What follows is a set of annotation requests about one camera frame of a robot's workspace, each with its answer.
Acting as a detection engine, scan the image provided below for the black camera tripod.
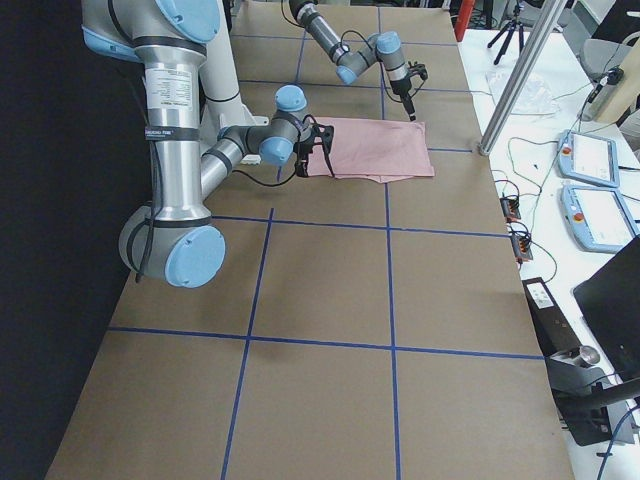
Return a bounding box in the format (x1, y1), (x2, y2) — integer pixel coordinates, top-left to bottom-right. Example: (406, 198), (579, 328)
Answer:
(487, 1), (525, 65)

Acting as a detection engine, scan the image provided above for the white mounting plate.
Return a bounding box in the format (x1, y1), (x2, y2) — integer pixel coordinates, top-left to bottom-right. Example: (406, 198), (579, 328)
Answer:
(241, 106), (270, 165)

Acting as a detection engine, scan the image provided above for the black power supply box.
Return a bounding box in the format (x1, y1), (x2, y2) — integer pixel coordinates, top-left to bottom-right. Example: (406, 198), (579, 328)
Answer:
(522, 277), (582, 357)

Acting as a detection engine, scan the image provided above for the pink Snoopy t-shirt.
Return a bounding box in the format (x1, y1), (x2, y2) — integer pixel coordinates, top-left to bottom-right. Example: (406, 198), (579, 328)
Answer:
(307, 117), (435, 183)

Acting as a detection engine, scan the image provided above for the lower teach pendant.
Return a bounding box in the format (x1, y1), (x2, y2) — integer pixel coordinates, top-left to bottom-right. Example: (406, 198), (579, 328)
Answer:
(560, 185), (639, 254)

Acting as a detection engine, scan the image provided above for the black laptop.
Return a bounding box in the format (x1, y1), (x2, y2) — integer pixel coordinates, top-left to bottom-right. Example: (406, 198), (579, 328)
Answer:
(573, 238), (639, 380)

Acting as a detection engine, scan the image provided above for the red cylinder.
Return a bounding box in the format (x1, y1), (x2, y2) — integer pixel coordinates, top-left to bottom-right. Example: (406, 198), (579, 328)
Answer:
(454, 0), (475, 42)

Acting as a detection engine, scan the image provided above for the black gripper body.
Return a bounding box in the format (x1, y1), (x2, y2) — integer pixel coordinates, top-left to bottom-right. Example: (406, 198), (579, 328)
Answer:
(294, 135), (315, 168)
(390, 77), (413, 113)

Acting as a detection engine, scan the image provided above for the upper teach pendant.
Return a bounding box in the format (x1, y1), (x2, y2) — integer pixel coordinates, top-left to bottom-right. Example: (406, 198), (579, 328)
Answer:
(558, 130), (620, 187)

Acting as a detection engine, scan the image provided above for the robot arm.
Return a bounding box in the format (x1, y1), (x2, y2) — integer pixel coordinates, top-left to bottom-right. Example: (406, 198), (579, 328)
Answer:
(82, 1), (312, 288)
(288, 1), (428, 121)

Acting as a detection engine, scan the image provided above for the teach pendant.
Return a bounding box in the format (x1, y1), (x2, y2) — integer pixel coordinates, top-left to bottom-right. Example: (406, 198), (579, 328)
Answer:
(560, 185), (639, 254)
(558, 130), (620, 187)

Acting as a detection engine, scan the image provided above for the orange circuit board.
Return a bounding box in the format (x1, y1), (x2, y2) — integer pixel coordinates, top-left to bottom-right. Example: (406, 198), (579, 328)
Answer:
(499, 196), (521, 223)
(510, 231), (533, 264)

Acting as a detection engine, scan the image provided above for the aluminium frame post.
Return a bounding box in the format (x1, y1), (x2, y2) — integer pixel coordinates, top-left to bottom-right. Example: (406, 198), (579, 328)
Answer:
(478, 0), (566, 156)

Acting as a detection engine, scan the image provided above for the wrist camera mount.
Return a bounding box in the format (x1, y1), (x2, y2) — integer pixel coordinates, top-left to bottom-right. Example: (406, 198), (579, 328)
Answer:
(302, 123), (334, 156)
(407, 61), (428, 82)

